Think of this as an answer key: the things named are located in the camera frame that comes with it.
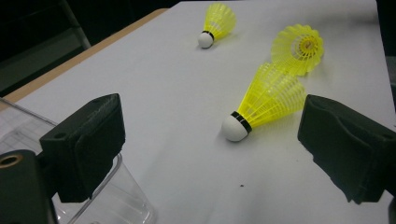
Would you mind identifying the wooden table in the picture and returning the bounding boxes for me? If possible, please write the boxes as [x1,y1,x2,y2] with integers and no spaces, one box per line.
[0,7,169,110]

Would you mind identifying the yellow plastic shuttlecock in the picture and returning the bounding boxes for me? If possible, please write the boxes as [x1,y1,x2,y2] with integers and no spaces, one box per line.
[197,2,237,49]
[220,62,307,143]
[270,23,325,77]

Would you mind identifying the clear plastic container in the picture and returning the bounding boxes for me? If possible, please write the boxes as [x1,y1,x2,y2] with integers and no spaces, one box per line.
[0,96,158,224]

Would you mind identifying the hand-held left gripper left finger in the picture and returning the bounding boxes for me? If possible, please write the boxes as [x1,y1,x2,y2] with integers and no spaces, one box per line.
[39,92,126,203]

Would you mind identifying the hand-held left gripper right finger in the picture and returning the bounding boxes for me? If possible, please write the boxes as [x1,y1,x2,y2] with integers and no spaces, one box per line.
[297,93,396,205]

